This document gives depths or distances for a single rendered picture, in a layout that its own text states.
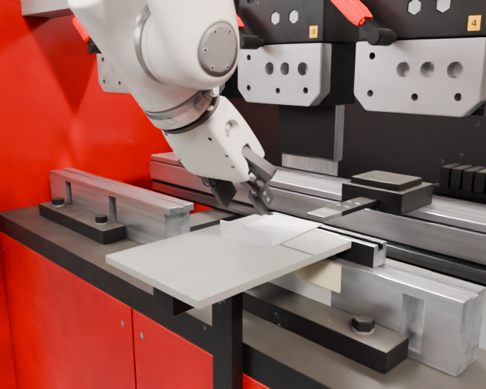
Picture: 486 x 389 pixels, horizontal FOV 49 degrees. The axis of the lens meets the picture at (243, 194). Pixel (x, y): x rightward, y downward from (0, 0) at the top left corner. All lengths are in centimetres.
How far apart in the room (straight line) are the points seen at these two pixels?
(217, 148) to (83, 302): 58
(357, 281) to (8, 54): 101
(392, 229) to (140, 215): 48
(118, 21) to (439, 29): 32
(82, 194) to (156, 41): 83
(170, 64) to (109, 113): 108
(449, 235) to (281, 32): 44
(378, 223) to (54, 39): 92
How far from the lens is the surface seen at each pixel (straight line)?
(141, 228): 107
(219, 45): 46
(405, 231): 97
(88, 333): 111
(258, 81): 75
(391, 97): 63
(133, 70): 52
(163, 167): 143
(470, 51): 59
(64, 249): 111
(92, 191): 122
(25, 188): 145
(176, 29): 44
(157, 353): 90
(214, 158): 60
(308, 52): 69
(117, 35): 50
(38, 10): 134
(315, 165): 75
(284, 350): 70
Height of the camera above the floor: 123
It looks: 14 degrees down
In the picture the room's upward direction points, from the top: straight up
